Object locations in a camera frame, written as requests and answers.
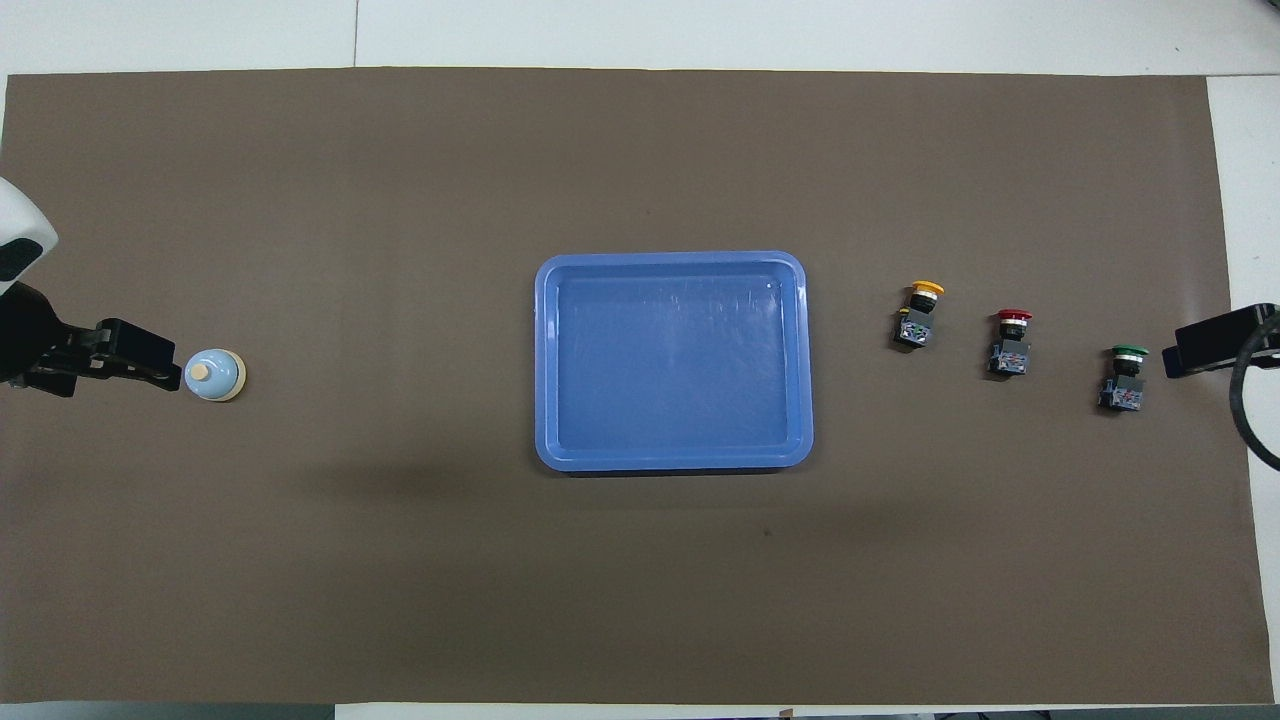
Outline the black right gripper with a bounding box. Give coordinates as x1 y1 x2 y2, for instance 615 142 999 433
1162 303 1280 379

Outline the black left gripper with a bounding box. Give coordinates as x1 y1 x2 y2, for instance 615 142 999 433
0 283 186 398

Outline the green mushroom push button switch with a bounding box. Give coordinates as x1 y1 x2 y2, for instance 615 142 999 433
1098 344 1151 414

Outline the light blue call bell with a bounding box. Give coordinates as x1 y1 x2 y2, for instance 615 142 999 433
183 350 247 404

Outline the red mushroom push button switch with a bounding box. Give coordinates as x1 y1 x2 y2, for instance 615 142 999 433
986 309 1035 378

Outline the yellow mushroom push button switch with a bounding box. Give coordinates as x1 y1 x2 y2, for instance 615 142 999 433
893 280 946 351

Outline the blue plastic tray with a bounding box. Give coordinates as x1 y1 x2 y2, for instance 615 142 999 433
533 250 814 474

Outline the brown table mat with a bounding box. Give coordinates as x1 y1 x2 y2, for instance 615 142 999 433
0 67 1276 706

